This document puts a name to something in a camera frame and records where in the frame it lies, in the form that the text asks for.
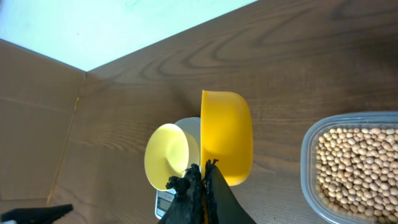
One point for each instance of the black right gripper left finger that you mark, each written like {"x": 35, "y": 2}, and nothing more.
{"x": 187, "y": 205}

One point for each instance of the brown cardboard board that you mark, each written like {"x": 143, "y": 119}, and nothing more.
{"x": 38, "y": 97}

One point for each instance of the clear plastic container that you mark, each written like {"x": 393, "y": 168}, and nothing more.
{"x": 308, "y": 172}

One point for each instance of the pile of soybeans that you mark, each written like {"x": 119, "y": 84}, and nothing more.
{"x": 357, "y": 172}

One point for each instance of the pale yellow plastic bowl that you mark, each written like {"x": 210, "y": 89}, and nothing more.
{"x": 169, "y": 152}

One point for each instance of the yellow plastic measuring scoop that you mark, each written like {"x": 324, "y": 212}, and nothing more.
{"x": 226, "y": 135}

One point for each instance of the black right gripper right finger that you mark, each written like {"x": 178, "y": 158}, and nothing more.
{"x": 222, "y": 206}

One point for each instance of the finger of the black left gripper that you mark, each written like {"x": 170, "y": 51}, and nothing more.
{"x": 43, "y": 215}

